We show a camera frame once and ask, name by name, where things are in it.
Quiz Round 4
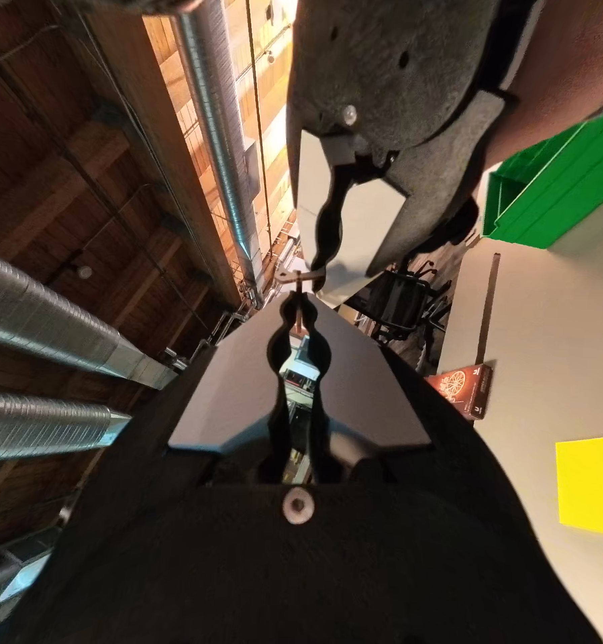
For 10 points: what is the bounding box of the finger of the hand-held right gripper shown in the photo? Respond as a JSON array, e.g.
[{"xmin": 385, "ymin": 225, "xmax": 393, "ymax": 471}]
[
  {"xmin": 311, "ymin": 173, "xmax": 414, "ymax": 309},
  {"xmin": 297, "ymin": 128, "xmax": 357, "ymax": 276}
]

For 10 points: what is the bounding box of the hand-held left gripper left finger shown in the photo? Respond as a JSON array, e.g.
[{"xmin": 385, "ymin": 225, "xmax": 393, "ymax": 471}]
[{"xmin": 166, "ymin": 292, "xmax": 296, "ymax": 476}]

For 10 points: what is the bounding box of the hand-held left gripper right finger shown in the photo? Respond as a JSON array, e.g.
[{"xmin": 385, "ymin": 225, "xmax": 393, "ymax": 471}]
[{"xmin": 301, "ymin": 293, "xmax": 432, "ymax": 476}]

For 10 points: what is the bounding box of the small metal bracket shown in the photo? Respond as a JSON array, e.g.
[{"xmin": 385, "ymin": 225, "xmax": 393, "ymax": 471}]
[{"xmin": 275, "ymin": 268, "xmax": 328, "ymax": 283}]

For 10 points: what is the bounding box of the person's right forearm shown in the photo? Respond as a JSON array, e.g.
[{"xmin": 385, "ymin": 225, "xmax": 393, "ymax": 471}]
[{"xmin": 485, "ymin": 0, "xmax": 603, "ymax": 169}]

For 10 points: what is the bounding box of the brown model kit box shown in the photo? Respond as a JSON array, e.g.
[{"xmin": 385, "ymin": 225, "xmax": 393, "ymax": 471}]
[{"xmin": 424, "ymin": 361, "xmax": 494, "ymax": 421}]

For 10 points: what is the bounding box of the black office chair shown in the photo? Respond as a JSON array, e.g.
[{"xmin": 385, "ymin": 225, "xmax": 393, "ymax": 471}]
[{"xmin": 342, "ymin": 259, "xmax": 455, "ymax": 348}]

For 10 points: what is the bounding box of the dark flat strip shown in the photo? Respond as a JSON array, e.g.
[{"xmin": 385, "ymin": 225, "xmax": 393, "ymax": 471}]
[{"xmin": 475, "ymin": 253, "xmax": 502, "ymax": 365}]

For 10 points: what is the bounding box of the green plastic bin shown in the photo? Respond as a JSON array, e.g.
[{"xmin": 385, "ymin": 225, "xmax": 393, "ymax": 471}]
[{"xmin": 482, "ymin": 105, "xmax": 603, "ymax": 251}]

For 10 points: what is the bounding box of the yellow notepad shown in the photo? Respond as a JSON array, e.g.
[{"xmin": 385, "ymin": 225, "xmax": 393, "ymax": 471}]
[{"xmin": 555, "ymin": 435, "xmax": 603, "ymax": 538}]

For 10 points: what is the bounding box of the spiral metal ventilation duct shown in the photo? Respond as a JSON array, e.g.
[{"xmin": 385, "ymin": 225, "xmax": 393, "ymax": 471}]
[{"xmin": 172, "ymin": 0, "xmax": 263, "ymax": 305}]

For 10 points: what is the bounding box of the large metal ventilation duct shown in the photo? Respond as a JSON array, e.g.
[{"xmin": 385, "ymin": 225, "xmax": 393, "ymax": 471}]
[
  {"xmin": 0, "ymin": 246, "xmax": 181, "ymax": 390},
  {"xmin": 0, "ymin": 390, "xmax": 132, "ymax": 464}
]

